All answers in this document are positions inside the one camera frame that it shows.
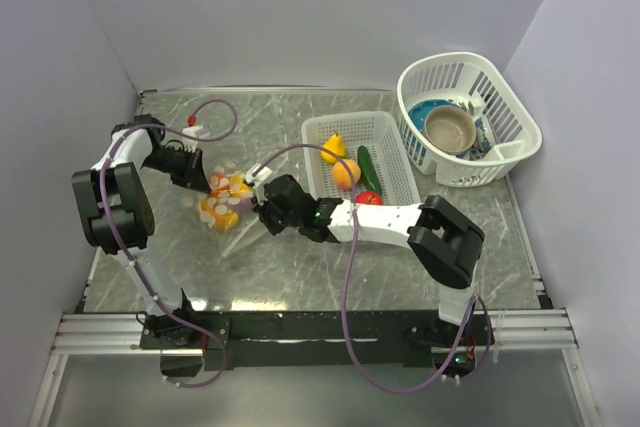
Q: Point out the aluminium frame rail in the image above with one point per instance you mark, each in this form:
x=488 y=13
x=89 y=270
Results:
x=110 y=334

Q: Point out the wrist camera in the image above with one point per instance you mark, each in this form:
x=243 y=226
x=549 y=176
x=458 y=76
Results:
x=194 y=133
x=257 y=176

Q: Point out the flat white perforated basket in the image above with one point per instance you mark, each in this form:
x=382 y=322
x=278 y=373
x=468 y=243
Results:
x=372 y=140

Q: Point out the purple fake eggplant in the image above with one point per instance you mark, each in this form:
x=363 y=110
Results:
x=244 y=204

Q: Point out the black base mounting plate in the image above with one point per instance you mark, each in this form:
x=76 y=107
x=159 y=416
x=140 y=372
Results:
x=239 y=339

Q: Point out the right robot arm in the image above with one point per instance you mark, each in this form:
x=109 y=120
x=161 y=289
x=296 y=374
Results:
x=446 y=243

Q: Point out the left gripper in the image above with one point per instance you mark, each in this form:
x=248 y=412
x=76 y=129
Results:
x=193 y=173

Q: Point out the polka dot zip bag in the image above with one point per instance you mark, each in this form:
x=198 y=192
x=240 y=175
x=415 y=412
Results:
x=249 y=229

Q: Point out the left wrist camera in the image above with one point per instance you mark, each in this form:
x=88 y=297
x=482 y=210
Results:
x=194 y=133

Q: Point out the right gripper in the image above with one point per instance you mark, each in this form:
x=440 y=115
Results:
x=261 y=205

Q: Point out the white oval dish basket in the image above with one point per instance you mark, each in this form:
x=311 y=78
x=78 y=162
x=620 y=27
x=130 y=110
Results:
x=506 y=132

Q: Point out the blue plate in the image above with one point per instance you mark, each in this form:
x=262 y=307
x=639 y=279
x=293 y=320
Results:
x=419 y=112

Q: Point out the red fake apple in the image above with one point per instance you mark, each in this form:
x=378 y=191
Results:
x=369 y=197

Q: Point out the yellow fake lemon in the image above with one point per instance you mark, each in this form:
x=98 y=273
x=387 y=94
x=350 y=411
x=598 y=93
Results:
x=239 y=188

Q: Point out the yellow fake pear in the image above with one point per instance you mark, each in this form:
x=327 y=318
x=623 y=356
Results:
x=334 y=148

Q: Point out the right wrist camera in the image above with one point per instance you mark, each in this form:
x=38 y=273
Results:
x=257 y=176

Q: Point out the green fake vegetable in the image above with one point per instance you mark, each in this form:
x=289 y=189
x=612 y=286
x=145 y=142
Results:
x=369 y=175

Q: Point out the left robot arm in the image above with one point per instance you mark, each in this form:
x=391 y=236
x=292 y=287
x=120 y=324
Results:
x=117 y=217

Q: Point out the orange fake peach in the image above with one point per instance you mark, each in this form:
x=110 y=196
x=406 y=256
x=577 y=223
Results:
x=346 y=174

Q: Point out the beige bowl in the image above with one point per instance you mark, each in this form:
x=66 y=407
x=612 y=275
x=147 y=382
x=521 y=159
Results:
x=451 y=130

